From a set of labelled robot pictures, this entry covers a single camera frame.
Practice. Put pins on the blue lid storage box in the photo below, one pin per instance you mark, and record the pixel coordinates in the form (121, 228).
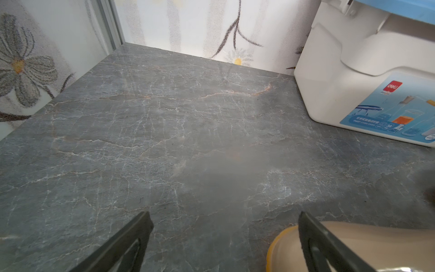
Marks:
(369, 66)

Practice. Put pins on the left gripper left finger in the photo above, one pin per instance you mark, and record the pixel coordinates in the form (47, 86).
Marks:
(124, 251)

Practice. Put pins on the tan rubber boot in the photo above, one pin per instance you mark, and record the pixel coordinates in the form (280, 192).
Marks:
(383, 248)

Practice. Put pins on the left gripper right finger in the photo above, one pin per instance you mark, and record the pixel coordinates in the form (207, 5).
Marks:
(323, 251)

